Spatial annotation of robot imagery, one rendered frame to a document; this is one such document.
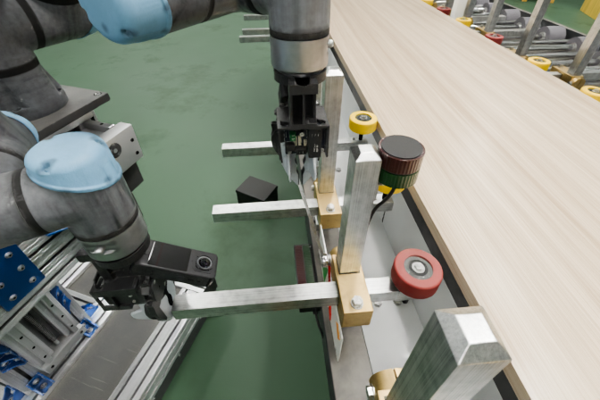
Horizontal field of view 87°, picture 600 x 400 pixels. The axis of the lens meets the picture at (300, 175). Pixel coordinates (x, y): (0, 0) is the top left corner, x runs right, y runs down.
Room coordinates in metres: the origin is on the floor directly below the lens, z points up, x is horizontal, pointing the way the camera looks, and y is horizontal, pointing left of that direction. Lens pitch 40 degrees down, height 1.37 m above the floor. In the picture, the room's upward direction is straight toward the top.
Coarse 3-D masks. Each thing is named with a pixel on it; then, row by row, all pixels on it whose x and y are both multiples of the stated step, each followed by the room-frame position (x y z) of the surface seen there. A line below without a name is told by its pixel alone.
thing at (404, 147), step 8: (392, 136) 0.37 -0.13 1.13; (400, 136) 0.37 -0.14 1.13; (384, 144) 0.35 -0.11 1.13; (392, 144) 0.35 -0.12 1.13; (400, 144) 0.35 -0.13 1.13; (408, 144) 0.35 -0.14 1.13; (416, 144) 0.35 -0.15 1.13; (392, 152) 0.33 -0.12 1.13; (400, 152) 0.33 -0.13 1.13; (408, 152) 0.33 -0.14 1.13; (416, 152) 0.33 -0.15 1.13; (376, 192) 0.32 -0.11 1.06; (392, 192) 0.34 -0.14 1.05; (384, 200) 0.34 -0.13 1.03; (376, 208) 0.34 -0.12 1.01
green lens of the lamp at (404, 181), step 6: (384, 174) 0.32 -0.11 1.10; (390, 174) 0.32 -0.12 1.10; (414, 174) 0.32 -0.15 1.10; (378, 180) 0.33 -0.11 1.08; (384, 180) 0.32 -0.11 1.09; (390, 180) 0.32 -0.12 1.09; (396, 180) 0.32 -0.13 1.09; (402, 180) 0.31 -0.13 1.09; (408, 180) 0.32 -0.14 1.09; (414, 180) 0.32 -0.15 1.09; (390, 186) 0.32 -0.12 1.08; (396, 186) 0.31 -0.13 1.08; (402, 186) 0.31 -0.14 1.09; (408, 186) 0.32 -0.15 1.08
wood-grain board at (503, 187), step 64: (384, 0) 2.37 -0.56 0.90; (384, 64) 1.23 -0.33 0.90; (448, 64) 1.23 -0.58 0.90; (512, 64) 1.23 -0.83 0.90; (384, 128) 0.76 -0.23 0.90; (448, 128) 0.76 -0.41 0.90; (512, 128) 0.76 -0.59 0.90; (576, 128) 0.76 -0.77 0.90; (448, 192) 0.50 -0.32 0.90; (512, 192) 0.50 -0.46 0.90; (576, 192) 0.50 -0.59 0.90; (448, 256) 0.34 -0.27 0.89; (512, 256) 0.34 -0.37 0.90; (576, 256) 0.34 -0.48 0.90; (512, 320) 0.22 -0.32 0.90; (576, 320) 0.22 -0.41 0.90; (512, 384) 0.15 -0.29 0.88; (576, 384) 0.14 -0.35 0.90
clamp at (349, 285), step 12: (336, 252) 0.37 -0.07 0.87; (336, 264) 0.34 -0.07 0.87; (336, 276) 0.32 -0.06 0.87; (348, 276) 0.32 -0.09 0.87; (360, 276) 0.32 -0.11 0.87; (348, 288) 0.29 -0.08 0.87; (360, 288) 0.29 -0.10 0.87; (348, 300) 0.27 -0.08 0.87; (348, 312) 0.25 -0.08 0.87; (360, 312) 0.25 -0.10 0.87; (372, 312) 0.25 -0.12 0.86; (348, 324) 0.25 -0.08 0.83; (360, 324) 0.25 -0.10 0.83
